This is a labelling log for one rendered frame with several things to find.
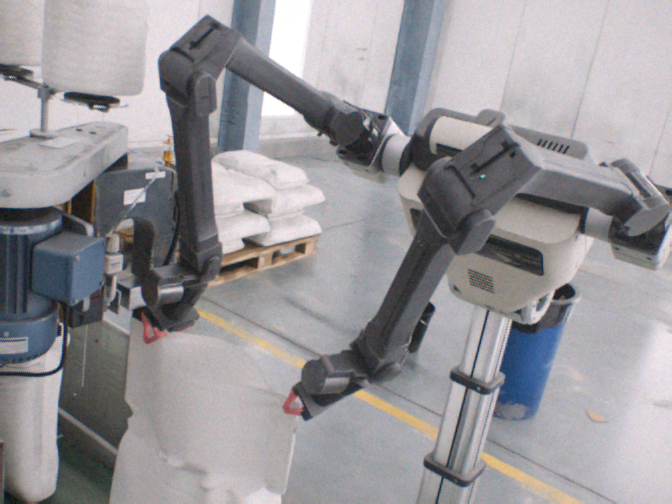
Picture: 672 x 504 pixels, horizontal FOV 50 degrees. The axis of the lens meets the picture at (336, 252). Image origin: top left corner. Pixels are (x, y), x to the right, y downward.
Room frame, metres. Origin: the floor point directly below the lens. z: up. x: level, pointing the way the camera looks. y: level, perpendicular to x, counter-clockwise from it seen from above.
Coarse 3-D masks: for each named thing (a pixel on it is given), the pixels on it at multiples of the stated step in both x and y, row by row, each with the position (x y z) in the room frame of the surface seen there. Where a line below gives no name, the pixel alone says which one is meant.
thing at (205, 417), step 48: (192, 336) 1.36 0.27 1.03; (144, 384) 1.35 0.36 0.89; (192, 384) 1.18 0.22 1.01; (240, 384) 1.33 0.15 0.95; (144, 432) 1.29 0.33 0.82; (192, 432) 1.18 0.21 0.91; (240, 432) 1.18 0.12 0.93; (288, 432) 1.16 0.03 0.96; (144, 480) 1.24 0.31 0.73; (192, 480) 1.19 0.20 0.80; (240, 480) 1.18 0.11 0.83
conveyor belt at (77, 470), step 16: (64, 448) 1.77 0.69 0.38; (64, 464) 1.70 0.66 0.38; (80, 464) 1.71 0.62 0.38; (96, 464) 1.72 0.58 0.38; (64, 480) 1.63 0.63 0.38; (80, 480) 1.64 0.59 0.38; (96, 480) 1.65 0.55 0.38; (112, 480) 1.66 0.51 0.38; (64, 496) 1.57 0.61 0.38; (80, 496) 1.58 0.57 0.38; (96, 496) 1.59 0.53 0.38
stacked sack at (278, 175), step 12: (216, 156) 4.93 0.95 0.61; (228, 156) 4.94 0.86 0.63; (240, 156) 4.97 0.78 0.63; (252, 156) 5.04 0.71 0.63; (228, 168) 4.86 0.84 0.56; (240, 168) 4.80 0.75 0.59; (252, 168) 4.78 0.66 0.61; (264, 168) 4.78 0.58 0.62; (276, 168) 4.83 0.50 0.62; (288, 168) 4.91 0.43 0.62; (264, 180) 4.69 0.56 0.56; (276, 180) 4.68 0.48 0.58; (288, 180) 4.77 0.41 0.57; (300, 180) 4.89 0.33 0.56
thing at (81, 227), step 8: (64, 216) 1.15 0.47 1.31; (72, 216) 1.16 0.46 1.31; (64, 224) 1.15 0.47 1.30; (72, 224) 1.14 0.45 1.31; (80, 224) 1.13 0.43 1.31; (88, 224) 1.13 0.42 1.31; (72, 232) 1.14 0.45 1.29; (80, 232) 1.13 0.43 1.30; (88, 232) 1.12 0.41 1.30; (88, 296) 1.13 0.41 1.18; (80, 304) 1.12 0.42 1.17; (88, 304) 1.13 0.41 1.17
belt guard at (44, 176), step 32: (64, 128) 1.37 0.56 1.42; (96, 128) 1.42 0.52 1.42; (128, 128) 1.49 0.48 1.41; (0, 160) 1.07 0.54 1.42; (32, 160) 1.10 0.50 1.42; (64, 160) 1.13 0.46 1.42; (96, 160) 1.24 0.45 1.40; (0, 192) 1.00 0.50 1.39; (32, 192) 1.02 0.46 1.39; (64, 192) 1.07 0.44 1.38
